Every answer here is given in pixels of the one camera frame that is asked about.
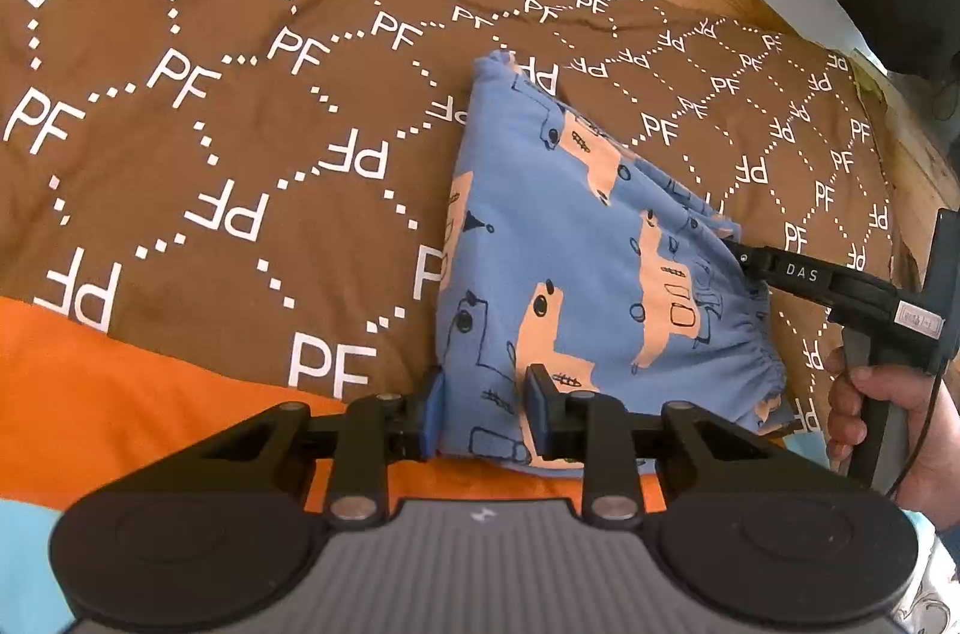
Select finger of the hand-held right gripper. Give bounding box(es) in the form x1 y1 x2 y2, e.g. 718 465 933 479
722 239 845 309

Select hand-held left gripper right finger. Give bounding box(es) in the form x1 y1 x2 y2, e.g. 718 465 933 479
525 364 782 523

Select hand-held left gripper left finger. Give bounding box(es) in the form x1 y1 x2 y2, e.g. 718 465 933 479
199 366 446 523

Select blue pants with orange cars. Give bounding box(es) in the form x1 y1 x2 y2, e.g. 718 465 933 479
433 50 797 473

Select person's right hand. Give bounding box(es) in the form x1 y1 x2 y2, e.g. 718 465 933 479
823 345 960 531

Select white patterned cloth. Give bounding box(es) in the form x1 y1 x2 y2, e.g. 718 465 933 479
896 514 960 634

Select yellow-green cloth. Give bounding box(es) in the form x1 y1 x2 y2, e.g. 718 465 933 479
829 47 890 103

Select brown orange blue printed blanket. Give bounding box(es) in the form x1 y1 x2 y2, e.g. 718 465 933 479
0 0 942 634

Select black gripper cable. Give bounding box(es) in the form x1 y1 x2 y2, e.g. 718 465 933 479
885 368 947 501

